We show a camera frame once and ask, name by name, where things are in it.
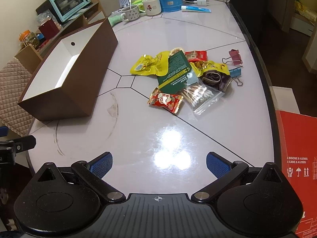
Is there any teal toaster oven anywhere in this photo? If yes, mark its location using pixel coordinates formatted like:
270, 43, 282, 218
49, 0, 93, 23

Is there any green cloth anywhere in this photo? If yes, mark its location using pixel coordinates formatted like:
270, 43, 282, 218
108, 15, 124, 28

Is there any blue binder clip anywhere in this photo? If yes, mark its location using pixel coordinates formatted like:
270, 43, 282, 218
228, 66, 244, 87

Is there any clear plastic bag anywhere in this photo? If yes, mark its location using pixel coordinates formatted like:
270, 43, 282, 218
37, 12, 53, 24

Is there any red gold-label snack packet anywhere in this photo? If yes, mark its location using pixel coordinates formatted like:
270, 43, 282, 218
185, 50, 207, 62

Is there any wooden shelf unit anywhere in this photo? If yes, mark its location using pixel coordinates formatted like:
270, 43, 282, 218
13, 0, 108, 75

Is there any white low cabinet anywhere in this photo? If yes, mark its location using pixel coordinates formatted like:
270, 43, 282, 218
289, 11, 314, 36

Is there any white cartoon mug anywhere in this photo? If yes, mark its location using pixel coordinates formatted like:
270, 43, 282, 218
138, 0, 162, 16

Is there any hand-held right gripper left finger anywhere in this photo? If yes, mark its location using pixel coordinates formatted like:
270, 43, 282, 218
32, 151, 126, 203

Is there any dark velvet scrunchie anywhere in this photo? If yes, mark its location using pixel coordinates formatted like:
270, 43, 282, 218
201, 70, 233, 93

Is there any orange-lid glass jar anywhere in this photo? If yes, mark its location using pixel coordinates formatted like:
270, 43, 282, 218
18, 30, 40, 50

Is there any white patterned mug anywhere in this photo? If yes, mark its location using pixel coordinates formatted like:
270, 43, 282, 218
120, 4, 139, 22

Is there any bag of cotton swabs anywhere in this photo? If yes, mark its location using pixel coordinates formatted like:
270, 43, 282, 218
178, 82, 223, 115

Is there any yellow snack packet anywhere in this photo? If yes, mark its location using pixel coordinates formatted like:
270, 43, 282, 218
189, 61, 230, 78
130, 51, 172, 77

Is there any red cardboard box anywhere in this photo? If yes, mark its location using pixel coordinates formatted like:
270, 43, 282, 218
275, 110, 317, 238

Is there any beige quilted cover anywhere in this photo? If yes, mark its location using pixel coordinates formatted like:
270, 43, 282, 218
0, 57, 37, 137

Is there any red cartoon candy packet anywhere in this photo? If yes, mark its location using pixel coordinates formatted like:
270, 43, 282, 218
147, 87, 184, 115

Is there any pink binder clip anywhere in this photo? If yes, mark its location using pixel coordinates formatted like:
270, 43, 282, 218
222, 49, 243, 65

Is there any blue toothpaste tube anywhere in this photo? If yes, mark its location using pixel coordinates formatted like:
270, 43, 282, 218
181, 5, 212, 13

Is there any brown storage box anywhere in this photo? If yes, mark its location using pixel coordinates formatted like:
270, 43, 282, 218
17, 18, 119, 122

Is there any dark red box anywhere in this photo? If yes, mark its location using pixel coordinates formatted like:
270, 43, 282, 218
38, 18, 60, 40

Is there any white stool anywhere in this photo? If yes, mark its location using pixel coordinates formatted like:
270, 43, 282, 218
271, 85, 301, 114

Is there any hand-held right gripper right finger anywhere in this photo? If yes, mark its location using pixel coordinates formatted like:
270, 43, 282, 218
191, 151, 285, 203

